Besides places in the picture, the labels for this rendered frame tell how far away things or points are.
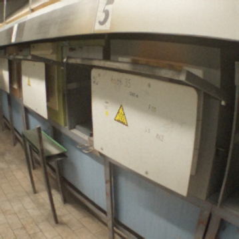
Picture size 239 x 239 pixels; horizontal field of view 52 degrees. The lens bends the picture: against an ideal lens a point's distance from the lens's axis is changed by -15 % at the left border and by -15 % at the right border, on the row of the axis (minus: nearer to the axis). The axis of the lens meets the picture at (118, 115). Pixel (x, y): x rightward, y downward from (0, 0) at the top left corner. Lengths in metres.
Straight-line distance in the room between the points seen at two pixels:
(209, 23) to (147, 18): 0.20
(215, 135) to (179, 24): 0.49
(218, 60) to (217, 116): 0.20
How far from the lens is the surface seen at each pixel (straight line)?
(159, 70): 0.80
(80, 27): 1.01
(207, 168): 1.06
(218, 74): 0.95
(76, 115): 1.92
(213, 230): 1.19
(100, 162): 1.78
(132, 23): 0.77
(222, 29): 0.57
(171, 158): 1.00
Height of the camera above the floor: 1.50
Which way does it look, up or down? 17 degrees down
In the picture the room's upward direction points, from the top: 1 degrees counter-clockwise
